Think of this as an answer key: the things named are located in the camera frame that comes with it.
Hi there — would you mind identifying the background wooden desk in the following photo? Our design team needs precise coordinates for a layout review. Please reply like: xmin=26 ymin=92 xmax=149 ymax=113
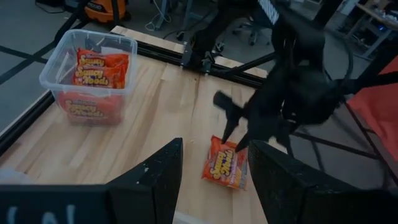
xmin=354 ymin=0 xmax=398 ymax=35

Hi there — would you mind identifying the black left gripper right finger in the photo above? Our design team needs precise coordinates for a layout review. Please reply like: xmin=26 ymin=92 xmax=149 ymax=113
xmin=248 ymin=139 xmax=355 ymax=224

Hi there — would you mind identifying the clear plastic bin with label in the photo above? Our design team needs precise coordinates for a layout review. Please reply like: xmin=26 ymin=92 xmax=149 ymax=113
xmin=39 ymin=29 xmax=139 ymax=127

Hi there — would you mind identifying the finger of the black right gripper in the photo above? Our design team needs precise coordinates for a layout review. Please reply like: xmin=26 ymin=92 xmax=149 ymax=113
xmin=234 ymin=131 xmax=259 ymax=154
xmin=213 ymin=90 xmax=247 ymax=145

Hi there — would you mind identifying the office chair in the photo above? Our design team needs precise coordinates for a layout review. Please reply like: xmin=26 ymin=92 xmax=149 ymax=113
xmin=231 ymin=17 xmax=273 ymax=47

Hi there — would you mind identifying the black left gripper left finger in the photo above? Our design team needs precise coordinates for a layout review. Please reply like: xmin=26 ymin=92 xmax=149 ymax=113
xmin=107 ymin=138 xmax=184 ymax=224

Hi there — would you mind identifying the orange Saucy Noods pack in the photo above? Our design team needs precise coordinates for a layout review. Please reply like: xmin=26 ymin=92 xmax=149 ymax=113
xmin=201 ymin=134 xmax=249 ymax=190
xmin=76 ymin=48 xmax=130 ymax=69
xmin=57 ymin=91 xmax=124 ymax=126
xmin=72 ymin=65 xmax=127 ymax=90

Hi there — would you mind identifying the grey metal desk leg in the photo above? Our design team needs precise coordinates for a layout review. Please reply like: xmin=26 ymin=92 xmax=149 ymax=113
xmin=152 ymin=0 xmax=203 ymax=32

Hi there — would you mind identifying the small clear plastic bin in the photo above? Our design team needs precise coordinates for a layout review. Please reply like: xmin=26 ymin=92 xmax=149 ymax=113
xmin=0 ymin=167 xmax=37 ymax=187

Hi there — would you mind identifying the orange vacuum cleaner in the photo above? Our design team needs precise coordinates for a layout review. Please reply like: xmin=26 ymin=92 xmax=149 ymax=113
xmin=83 ymin=0 xmax=129 ymax=23

